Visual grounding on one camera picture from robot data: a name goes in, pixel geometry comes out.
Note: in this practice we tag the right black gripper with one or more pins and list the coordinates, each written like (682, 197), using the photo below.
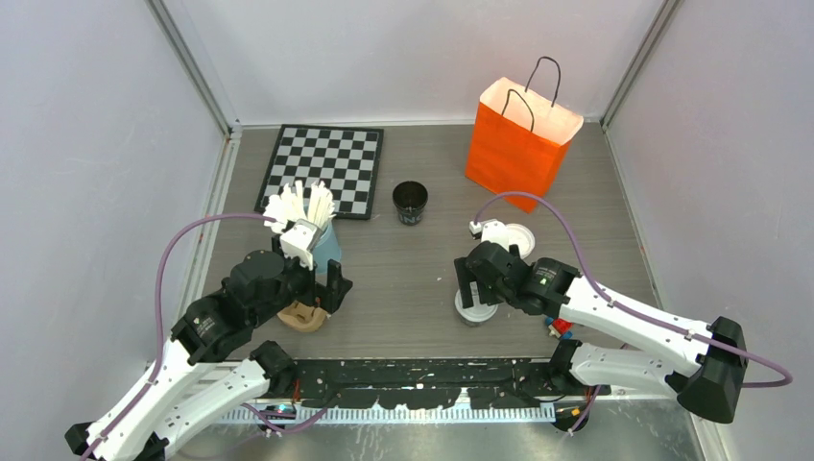
(466, 276)

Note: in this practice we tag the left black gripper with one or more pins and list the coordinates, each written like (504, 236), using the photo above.
(336, 287)

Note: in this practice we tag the white sip lid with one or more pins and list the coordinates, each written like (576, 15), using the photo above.
(479, 311)

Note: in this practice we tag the black paper cup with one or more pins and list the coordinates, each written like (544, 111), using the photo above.
(473, 323)
(410, 199)

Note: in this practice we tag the white cup lid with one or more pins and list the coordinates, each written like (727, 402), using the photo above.
(522, 237)

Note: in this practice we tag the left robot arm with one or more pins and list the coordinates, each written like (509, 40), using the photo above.
(144, 424)

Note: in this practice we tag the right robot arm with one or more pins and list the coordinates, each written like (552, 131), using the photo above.
(693, 361)

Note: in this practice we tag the light blue cup holder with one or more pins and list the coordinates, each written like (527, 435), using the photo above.
(326, 249)

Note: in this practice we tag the tan cardboard cup carrier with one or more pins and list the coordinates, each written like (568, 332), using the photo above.
(302, 318)

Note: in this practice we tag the red blue toy blocks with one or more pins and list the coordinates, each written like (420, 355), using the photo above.
(559, 328)

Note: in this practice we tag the black white chessboard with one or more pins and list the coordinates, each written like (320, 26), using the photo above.
(345, 159)

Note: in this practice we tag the orange paper bag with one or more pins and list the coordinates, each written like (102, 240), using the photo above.
(520, 138)

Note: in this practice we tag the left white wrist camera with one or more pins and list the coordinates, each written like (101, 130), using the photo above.
(305, 236)

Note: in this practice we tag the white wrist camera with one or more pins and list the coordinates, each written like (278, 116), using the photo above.
(305, 236)
(490, 231)

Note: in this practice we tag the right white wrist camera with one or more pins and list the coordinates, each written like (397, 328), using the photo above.
(490, 231)

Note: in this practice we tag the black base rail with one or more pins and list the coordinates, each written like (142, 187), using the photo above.
(483, 383)

